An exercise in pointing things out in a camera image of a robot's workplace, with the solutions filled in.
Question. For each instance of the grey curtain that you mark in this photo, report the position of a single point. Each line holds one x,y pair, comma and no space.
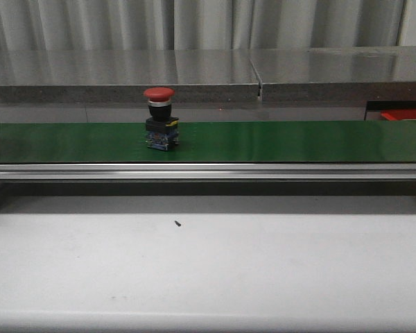
181,25

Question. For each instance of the green conveyor belt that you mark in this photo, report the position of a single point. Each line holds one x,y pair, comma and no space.
256,141

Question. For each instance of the red mushroom push button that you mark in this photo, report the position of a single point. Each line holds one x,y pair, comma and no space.
161,128

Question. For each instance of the aluminium conveyor frame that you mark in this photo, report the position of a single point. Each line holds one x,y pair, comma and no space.
289,188

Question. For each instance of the grey stone counter slab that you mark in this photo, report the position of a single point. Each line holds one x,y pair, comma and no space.
347,75
206,76

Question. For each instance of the red plastic tray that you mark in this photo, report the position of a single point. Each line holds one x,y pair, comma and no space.
399,115

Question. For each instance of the grey stone counter slab left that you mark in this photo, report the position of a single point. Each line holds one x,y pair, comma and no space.
206,76

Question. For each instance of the grey stone counter slab right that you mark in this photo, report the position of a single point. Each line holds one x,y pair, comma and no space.
347,75

